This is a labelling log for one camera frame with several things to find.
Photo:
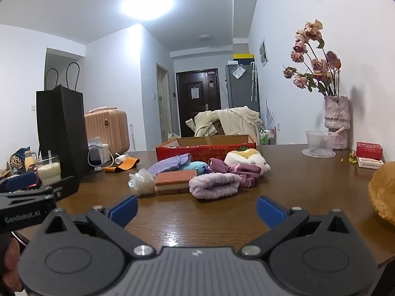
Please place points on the lavender fluffy headband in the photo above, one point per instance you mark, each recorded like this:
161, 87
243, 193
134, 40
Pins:
214, 186

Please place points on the dark brown entrance door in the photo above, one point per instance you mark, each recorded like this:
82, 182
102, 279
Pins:
200, 111

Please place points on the pink straw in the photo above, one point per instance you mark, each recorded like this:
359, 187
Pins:
338, 130

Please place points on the clear plastic container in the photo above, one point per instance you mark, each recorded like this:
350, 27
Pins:
319, 143

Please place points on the brown chair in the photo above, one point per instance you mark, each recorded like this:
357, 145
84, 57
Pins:
216, 127

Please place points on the round ceiling light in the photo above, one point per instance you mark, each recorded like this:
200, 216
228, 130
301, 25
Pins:
147, 4

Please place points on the storage rack with bottles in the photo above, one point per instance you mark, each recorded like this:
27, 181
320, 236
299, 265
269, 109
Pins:
267, 135

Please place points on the person's left hand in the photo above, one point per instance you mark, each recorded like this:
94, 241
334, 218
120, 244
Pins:
10, 259

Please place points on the black paper bag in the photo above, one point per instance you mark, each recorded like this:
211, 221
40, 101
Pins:
61, 129

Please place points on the purple satin scrunchie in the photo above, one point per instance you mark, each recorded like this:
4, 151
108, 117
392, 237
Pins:
247, 172

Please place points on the small yellow dried flowers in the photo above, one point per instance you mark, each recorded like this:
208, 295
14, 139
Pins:
351, 157

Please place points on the glass cup of milk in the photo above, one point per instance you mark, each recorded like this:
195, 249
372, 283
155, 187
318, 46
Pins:
48, 172

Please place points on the clear umbrella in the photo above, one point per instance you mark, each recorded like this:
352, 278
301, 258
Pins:
253, 80

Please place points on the pink textured vase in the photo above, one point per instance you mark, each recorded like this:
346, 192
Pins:
337, 117

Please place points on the white wall panel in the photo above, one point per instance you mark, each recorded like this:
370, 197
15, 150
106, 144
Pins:
263, 52

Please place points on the white tube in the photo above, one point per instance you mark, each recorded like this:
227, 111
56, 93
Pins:
121, 158

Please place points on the orange pink sponge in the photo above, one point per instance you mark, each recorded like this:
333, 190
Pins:
174, 182

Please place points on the beige jacket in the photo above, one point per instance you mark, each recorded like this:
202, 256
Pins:
237, 123

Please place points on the yellow box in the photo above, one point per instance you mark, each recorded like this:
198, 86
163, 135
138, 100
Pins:
243, 57

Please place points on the light wooden side door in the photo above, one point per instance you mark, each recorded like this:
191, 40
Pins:
163, 104

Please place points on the purple cloth pouch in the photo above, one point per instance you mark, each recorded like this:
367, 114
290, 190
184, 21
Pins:
169, 164

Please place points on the white dog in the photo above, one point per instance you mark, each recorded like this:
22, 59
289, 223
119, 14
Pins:
173, 135

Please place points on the white mop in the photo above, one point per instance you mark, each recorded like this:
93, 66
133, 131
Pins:
132, 138

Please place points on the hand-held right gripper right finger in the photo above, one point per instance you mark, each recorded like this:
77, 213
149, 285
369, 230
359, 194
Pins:
271, 211

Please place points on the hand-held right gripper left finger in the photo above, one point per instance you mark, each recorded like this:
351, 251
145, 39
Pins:
125, 210

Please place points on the orange band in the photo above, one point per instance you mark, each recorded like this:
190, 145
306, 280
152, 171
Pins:
123, 165

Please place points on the white paper notice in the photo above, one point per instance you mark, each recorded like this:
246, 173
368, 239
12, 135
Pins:
194, 93

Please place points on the white yellow plush toy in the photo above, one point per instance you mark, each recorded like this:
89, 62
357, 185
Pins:
247, 158

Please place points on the grey fridge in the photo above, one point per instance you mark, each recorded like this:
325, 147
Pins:
240, 92

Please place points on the yellow bottle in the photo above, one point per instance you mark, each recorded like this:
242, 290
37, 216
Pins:
30, 162

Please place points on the red cardboard box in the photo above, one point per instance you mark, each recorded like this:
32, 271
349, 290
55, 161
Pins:
203, 151

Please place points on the clear bag blue white pack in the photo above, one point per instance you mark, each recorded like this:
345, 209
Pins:
103, 155

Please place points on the light blue plush toy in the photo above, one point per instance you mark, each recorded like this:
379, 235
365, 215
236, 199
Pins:
197, 166

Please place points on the pink suitcase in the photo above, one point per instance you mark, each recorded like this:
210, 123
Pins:
108, 129

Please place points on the clear plastic bag on fridge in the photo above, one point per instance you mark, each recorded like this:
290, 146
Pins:
238, 72

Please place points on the dried pink roses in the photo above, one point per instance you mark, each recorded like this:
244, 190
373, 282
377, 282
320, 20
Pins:
317, 64

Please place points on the iridescent plastic bag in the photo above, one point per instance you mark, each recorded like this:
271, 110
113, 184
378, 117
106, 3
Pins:
142, 183

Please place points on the yellow textured round object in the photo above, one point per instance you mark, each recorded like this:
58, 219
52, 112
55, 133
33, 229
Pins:
384, 191

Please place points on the red cigarette box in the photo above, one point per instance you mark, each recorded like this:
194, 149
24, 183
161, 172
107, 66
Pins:
368, 149

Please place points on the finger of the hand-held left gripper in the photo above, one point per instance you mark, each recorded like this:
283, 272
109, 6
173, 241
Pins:
18, 181
66, 186

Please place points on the white red flat box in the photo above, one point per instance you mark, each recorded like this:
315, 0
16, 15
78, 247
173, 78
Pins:
370, 162

